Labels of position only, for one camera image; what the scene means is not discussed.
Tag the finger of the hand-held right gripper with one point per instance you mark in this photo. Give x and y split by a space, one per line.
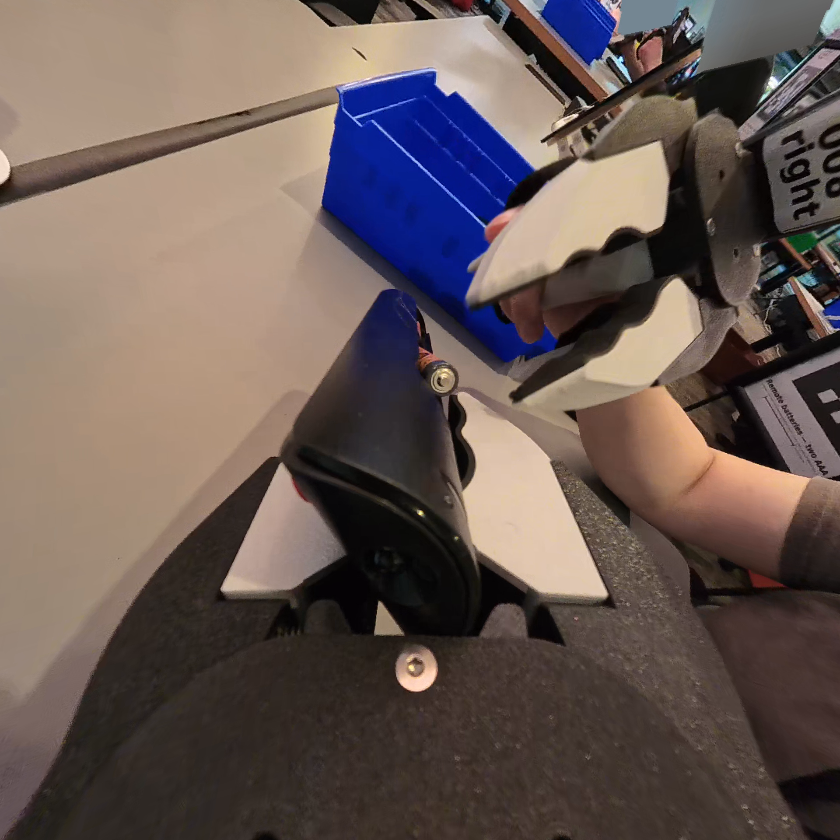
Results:
578 217
630 348

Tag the person's right forearm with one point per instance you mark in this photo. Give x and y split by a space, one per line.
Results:
670 473

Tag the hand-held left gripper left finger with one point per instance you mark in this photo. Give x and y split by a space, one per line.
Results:
276 551

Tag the person's torso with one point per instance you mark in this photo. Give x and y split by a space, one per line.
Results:
788 630

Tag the person's right hand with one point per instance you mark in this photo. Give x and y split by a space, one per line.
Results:
551 318

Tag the white tag sign board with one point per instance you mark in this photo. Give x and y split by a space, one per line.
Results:
801 414

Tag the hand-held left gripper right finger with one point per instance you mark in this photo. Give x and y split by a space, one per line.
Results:
532 525

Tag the blue plastic bin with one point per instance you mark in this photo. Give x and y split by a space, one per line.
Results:
580 26
407 171

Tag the orange AAA battery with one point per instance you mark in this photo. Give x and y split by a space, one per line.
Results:
441 378

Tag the black remote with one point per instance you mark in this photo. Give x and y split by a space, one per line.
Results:
381 460

